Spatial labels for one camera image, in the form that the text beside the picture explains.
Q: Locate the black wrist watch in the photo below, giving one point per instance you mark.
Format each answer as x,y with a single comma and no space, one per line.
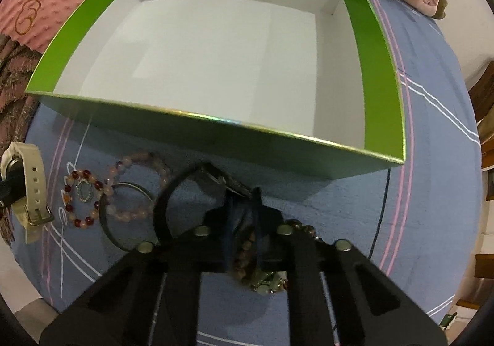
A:
204,184

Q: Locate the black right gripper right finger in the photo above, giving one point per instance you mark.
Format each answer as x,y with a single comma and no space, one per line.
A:
336,295

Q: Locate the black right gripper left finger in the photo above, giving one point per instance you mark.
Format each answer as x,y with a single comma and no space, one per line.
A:
148,298

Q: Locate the white wrist watch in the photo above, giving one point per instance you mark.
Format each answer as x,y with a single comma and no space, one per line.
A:
32,211

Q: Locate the wooden furniture edge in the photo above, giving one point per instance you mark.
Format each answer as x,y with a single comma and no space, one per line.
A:
482,93

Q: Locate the brown fringed scarf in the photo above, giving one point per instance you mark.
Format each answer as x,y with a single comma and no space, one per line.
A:
17,107

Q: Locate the silver metal bangle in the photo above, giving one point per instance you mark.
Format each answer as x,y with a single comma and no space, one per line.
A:
126,217

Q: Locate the green cardboard box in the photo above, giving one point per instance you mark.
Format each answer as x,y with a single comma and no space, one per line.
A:
307,86

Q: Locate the blue striped bed sheet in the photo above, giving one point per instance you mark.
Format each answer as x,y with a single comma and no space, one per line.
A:
429,223

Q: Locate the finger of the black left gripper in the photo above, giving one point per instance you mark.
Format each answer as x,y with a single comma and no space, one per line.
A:
12,188

